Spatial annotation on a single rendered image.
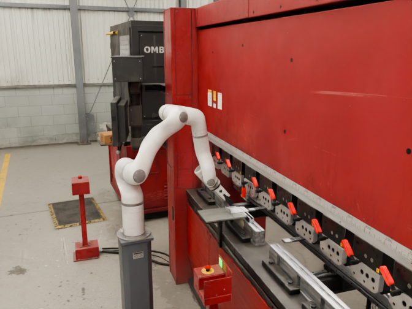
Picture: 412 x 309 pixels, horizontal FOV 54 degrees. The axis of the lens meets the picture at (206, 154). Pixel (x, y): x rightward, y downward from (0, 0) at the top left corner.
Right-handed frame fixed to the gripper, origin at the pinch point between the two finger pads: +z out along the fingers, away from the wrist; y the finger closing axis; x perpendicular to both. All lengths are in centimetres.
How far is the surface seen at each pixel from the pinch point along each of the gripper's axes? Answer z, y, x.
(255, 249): 17.6, -29.4, 8.7
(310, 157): -34, -79, -35
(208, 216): -5.1, -3.6, 16.2
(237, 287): 29, -29, 32
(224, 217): 0.9, -7.7, 9.1
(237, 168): -13.6, 0.0, -17.5
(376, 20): -75, -112, -69
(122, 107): -71, 102, 9
